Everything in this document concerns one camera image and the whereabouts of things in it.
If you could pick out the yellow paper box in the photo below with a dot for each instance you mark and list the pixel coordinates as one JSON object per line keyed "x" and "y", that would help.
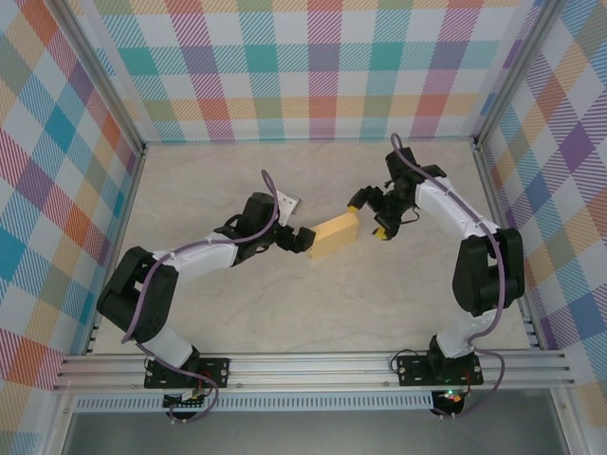
{"x": 332, "y": 234}

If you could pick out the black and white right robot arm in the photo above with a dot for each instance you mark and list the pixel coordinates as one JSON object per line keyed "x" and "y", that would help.
{"x": 488, "y": 275}

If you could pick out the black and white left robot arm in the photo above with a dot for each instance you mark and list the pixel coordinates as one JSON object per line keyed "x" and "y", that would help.
{"x": 137, "y": 294}

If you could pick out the grey metal panel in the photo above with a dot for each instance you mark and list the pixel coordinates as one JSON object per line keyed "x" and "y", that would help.
{"x": 308, "y": 433}

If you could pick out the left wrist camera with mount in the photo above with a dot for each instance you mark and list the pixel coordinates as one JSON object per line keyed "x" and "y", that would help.
{"x": 287, "y": 206}

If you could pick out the aluminium right side rail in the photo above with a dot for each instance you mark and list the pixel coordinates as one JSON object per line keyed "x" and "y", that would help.
{"x": 506, "y": 237}

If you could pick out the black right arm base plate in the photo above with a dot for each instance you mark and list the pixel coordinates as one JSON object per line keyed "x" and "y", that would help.
{"x": 412, "y": 372}

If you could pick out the aluminium left side rail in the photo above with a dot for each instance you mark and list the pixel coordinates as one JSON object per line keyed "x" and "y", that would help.
{"x": 117, "y": 237}

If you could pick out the aluminium mounting rail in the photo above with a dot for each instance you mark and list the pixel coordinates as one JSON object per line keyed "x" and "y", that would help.
{"x": 308, "y": 372}

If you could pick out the aluminium right frame post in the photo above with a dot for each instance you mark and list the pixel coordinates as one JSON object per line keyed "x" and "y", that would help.
{"x": 514, "y": 71}

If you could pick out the aluminium frame post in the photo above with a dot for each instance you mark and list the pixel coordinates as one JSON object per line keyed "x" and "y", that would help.
{"x": 514, "y": 71}
{"x": 105, "y": 71}

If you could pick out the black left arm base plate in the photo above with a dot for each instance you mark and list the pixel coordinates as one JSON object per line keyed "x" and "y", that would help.
{"x": 218, "y": 372}

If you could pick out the aluminium left frame post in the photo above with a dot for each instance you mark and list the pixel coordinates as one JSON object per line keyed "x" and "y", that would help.
{"x": 105, "y": 71}

